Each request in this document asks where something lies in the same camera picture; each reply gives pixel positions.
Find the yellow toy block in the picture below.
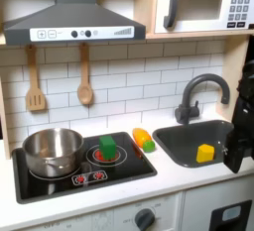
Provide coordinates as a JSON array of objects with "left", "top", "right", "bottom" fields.
[{"left": 195, "top": 143, "right": 216, "bottom": 165}]

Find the orange toy carrot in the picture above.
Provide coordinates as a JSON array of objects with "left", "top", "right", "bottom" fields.
[{"left": 132, "top": 127, "right": 157, "bottom": 154}]

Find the green toy block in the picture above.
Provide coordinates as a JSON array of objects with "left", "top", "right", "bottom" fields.
[{"left": 98, "top": 135, "right": 117, "bottom": 162}]

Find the steel pot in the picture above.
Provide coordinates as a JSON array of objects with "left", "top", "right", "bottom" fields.
[{"left": 22, "top": 127, "right": 85, "bottom": 178}]

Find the dark grey sink basin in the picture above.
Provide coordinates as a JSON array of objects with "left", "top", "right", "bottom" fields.
[{"left": 152, "top": 119, "right": 246, "bottom": 169}]

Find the black cabinet door panel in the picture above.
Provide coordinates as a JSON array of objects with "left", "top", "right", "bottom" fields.
[{"left": 208, "top": 199, "right": 253, "bottom": 231}]

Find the dark grey tap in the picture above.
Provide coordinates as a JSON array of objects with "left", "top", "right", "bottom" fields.
[{"left": 174, "top": 73, "right": 231, "bottom": 126}]

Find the black toy stove top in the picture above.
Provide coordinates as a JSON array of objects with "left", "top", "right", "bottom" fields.
[{"left": 12, "top": 131, "right": 158, "bottom": 205}]

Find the grey oven knob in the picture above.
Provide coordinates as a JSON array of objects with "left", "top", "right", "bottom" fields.
[{"left": 134, "top": 207, "right": 156, "bottom": 231}]

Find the light wooden shelf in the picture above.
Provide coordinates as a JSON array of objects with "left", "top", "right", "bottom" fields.
[{"left": 145, "top": 29, "right": 254, "bottom": 41}]

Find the white toy microwave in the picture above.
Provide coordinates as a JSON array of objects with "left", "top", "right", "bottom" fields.
[{"left": 154, "top": 0, "right": 254, "bottom": 35}]

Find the wooden spoon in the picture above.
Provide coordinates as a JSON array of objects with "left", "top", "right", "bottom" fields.
[{"left": 76, "top": 42, "right": 95, "bottom": 106}]

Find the slotted wooden spatula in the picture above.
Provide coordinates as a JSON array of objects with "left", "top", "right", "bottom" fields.
[{"left": 25, "top": 45, "right": 48, "bottom": 112}]

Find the grey extractor hood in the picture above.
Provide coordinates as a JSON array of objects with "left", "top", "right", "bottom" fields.
[{"left": 2, "top": 0, "right": 147, "bottom": 47}]

